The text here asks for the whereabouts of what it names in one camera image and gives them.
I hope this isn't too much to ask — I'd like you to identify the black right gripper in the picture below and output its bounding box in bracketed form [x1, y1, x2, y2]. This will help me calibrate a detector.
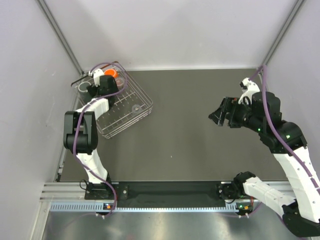
[209, 95, 264, 133]

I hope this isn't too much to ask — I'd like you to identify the orange mug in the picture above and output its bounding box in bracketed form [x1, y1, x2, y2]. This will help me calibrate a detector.
[104, 68, 119, 78]

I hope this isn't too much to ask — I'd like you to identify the grey mug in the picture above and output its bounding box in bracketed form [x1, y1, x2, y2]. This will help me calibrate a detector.
[77, 81, 92, 104]

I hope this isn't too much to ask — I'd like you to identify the small clear plastic cup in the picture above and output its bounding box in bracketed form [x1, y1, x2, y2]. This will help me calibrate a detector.
[131, 104, 142, 116]

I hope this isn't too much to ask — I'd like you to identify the pink plastic cup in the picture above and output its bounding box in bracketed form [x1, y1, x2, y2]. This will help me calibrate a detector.
[115, 77, 125, 90]

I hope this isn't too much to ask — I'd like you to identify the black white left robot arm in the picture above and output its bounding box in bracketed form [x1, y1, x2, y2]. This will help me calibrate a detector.
[63, 75, 119, 199]

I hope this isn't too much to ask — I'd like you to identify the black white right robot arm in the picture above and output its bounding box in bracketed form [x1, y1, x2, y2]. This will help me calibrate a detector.
[208, 91, 320, 238]

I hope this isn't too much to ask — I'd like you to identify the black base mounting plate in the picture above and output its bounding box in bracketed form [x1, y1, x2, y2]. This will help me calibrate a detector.
[84, 180, 256, 209]

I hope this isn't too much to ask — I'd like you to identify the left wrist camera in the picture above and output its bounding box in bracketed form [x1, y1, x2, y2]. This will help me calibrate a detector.
[88, 68, 105, 87]

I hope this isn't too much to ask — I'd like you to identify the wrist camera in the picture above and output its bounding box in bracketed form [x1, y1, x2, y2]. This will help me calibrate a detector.
[238, 77, 260, 104]
[88, 68, 105, 87]

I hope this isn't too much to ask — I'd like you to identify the wire dish rack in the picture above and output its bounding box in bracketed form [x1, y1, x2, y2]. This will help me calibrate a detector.
[71, 59, 154, 139]

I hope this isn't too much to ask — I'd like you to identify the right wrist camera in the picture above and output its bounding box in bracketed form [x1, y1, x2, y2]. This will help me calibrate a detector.
[238, 77, 260, 104]

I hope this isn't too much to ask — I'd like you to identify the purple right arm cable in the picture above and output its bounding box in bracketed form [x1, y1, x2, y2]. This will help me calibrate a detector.
[239, 64, 320, 226]

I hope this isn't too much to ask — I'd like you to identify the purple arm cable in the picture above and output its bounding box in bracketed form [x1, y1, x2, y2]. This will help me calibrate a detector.
[72, 61, 129, 217]
[239, 64, 320, 226]

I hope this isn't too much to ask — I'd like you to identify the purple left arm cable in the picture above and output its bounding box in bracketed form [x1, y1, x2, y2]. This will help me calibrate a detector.
[72, 61, 129, 217]

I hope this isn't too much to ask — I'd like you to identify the aluminium frame post left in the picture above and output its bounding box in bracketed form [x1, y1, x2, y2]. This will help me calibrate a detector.
[35, 0, 84, 75]

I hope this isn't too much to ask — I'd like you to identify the aluminium frame post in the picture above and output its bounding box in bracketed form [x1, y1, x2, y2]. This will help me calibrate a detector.
[261, 0, 307, 65]
[35, 0, 84, 75]

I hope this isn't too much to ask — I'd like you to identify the aluminium frame post right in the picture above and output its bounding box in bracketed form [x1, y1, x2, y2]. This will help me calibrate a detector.
[261, 0, 307, 65]

